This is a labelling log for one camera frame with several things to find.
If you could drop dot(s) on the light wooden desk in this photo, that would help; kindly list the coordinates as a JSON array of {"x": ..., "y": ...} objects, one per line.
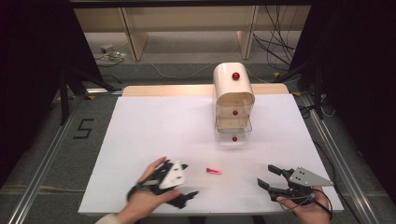
[{"x": 186, "y": 18}]

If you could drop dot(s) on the person's left hand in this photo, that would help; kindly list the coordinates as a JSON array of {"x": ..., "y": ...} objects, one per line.
[{"x": 146, "y": 202}]

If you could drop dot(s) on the cream drawer cabinet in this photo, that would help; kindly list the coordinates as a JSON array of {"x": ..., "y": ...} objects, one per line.
[{"x": 232, "y": 84}]

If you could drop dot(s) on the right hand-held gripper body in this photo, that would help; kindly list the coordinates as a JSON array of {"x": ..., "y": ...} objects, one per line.
[{"x": 300, "y": 183}]

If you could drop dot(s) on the white table cover sheet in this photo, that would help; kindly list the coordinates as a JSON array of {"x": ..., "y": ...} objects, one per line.
[{"x": 155, "y": 133}]

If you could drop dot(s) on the person's right hand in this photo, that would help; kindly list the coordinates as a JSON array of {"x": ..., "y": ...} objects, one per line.
[{"x": 308, "y": 211}]

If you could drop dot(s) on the black tripod stand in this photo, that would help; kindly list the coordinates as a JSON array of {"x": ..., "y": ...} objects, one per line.
[
  {"x": 71, "y": 84},
  {"x": 314, "y": 84}
]

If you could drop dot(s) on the black curtain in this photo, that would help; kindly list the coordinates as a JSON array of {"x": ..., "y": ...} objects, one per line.
[
  {"x": 31, "y": 77},
  {"x": 358, "y": 77}
]

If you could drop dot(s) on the clear drawer with red knob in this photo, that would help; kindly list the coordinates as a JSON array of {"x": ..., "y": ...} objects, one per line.
[{"x": 234, "y": 130}]

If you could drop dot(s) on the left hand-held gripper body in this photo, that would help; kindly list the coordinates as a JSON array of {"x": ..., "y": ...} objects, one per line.
[{"x": 172, "y": 177}]

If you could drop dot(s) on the pink hair clip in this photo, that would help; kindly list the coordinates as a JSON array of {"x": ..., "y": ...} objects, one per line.
[{"x": 214, "y": 171}]

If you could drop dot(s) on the metal floor rail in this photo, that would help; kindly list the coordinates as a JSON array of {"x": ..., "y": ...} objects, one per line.
[
  {"x": 40, "y": 174},
  {"x": 339, "y": 161}
]

